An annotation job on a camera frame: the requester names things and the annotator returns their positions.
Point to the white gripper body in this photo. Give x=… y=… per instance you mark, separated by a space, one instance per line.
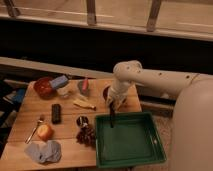
x=122 y=87

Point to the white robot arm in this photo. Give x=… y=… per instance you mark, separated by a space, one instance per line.
x=192 y=131

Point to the purple bowl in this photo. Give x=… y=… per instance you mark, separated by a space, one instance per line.
x=105 y=92

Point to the red bowl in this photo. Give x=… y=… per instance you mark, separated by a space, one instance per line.
x=43 y=88

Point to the yellow banana toy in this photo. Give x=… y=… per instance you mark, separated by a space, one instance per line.
x=84 y=104

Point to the small dark round cup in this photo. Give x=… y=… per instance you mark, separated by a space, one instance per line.
x=82 y=121

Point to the green plastic tray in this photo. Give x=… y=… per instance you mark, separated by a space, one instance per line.
x=132 y=141

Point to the brown pine cone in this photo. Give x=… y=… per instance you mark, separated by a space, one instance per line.
x=87 y=135

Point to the blue sponge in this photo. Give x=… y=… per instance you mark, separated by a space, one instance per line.
x=59 y=82

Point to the black rectangular block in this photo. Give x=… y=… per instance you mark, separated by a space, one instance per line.
x=56 y=114

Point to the wooden board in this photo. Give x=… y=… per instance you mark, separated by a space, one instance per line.
x=73 y=154

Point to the metal spoon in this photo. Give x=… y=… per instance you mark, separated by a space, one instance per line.
x=39 y=122

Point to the orange yellow fruit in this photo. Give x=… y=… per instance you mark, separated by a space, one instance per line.
x=44 y=132

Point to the grey blue cloth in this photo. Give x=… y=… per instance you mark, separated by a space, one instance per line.
x=48 y=153

